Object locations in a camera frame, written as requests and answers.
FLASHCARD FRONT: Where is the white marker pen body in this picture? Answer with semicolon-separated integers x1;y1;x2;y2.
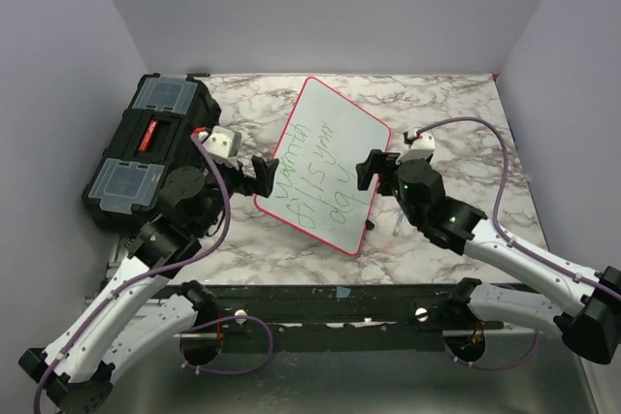
392;211;405;237

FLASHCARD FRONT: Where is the pink-framed whiteboard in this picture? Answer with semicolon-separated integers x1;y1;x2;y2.
254;77;391;256

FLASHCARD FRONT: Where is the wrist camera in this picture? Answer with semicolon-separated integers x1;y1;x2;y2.
397;131;436;165
194;126;242;166

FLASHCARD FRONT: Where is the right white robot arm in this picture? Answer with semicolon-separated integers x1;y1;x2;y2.
355;149;620;365

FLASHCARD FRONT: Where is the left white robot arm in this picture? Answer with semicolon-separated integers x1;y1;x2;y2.
18;157;278;413

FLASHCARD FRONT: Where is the black plastic toolbox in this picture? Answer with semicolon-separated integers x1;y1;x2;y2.
82;74;221;236

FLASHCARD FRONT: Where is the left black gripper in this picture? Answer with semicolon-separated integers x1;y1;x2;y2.
195;154;278;236

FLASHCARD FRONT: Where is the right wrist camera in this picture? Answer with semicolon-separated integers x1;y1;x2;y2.
397;131;436;165

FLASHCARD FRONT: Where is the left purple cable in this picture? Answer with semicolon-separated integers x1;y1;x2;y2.
32;135;276;414

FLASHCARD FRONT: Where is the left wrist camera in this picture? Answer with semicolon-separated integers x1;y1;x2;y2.
194;126;242;166

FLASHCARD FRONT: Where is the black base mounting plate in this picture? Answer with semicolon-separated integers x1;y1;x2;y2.
180;278;504;364

